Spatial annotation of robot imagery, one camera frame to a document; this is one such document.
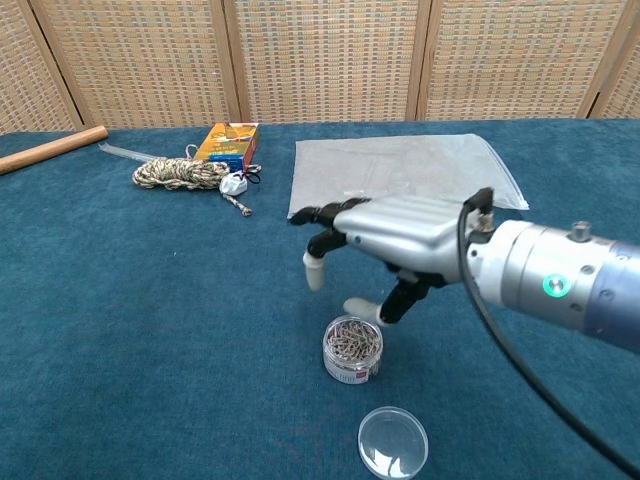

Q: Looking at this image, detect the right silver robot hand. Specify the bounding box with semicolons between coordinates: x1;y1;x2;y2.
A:
288;194;482;327

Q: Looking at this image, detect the coiled camouflage rope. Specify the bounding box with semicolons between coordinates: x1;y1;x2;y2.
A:
131;155;255;218

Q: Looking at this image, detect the woven folding screen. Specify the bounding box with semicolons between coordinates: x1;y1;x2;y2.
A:
0;0;640;135

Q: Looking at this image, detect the orange cardboard box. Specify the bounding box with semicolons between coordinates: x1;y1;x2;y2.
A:
193;121;262;167

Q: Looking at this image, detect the clear jar of paperclips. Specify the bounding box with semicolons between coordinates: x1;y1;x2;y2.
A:
322;315;384;385

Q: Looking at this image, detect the clear plastic strip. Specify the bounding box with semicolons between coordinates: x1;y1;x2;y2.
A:
97;141;153;163

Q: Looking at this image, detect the wooden rolling stick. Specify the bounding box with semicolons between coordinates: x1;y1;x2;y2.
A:
0;125;109;176

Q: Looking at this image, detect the large clear zip bag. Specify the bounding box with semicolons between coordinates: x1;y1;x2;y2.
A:
287;133;531;220

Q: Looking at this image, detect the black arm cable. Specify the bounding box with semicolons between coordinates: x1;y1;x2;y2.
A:
457;187;640;477

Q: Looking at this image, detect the round clear plastic lid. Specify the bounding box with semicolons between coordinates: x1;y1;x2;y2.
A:
356;405;430;480

